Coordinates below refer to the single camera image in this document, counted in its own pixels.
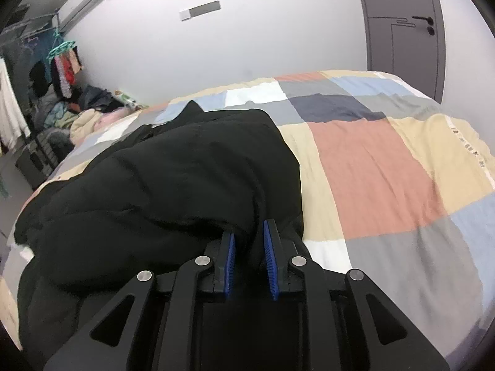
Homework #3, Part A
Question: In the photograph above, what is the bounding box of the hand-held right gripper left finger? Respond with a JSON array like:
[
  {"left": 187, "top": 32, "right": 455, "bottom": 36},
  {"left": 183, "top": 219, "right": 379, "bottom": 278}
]
[{"left": 43, "top": 232, "right": 236, "bottom": 371}]

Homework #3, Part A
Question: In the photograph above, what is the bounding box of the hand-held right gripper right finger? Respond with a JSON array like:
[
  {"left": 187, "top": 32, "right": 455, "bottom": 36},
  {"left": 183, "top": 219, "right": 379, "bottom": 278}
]
[{"left": 263, "top": 219, "right": 451, "bottom": 371}]

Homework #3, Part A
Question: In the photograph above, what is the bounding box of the black jacket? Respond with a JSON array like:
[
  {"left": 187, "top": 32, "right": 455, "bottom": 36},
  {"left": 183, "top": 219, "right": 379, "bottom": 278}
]
[{"left": 14, "top": 100, "right": 305, "bottom": 360}]

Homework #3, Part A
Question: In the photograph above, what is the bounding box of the pile of clothes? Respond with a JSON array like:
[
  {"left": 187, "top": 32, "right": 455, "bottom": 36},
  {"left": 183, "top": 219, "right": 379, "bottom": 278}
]
[{"left": 29, "top": 85, "right": 149, "bottom": 151}]

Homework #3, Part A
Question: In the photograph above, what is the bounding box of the green clip hanger with clothes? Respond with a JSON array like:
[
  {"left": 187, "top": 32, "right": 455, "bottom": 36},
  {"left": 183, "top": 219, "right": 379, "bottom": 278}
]
[{"left": 46, "top": 27, "right": 83, "bottom": 100}]

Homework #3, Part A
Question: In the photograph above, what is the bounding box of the metal clothes rack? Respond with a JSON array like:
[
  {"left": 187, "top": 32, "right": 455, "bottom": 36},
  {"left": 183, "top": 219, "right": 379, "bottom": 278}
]
[{"left": 0, "top": 11, "right": 62, "bottom": 70}]

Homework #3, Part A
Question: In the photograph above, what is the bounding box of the colourful checkered bed blanket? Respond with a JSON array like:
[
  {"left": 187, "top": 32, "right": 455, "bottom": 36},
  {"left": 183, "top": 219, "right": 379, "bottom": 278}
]
[{"left": 0, "top": 70, "right": 495, "bottom": 360}]

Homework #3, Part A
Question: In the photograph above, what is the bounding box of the black storage crate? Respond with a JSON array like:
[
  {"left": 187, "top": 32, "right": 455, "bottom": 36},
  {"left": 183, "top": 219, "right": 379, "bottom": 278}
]
[{"left": 15, "top": 131, "right": 74, "bottom": 181}]

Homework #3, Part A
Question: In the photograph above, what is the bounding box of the white hanging garment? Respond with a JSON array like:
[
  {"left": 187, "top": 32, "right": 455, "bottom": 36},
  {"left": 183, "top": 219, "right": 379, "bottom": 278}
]
[{"left": 0, "top": 58, "right": 32, "bottom": 150}]

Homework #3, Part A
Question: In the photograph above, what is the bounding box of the grey door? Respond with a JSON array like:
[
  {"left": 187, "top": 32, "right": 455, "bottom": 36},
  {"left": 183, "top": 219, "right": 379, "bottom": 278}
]
[{"left": 354, "top": 0, "right": 445, "bottom": 104}]

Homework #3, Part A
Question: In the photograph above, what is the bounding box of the white air conditioner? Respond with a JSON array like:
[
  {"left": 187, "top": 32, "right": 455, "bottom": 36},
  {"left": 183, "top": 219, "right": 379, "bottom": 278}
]
[{"left": 58, "top": 0, "right": 116, "bottom": 32}]

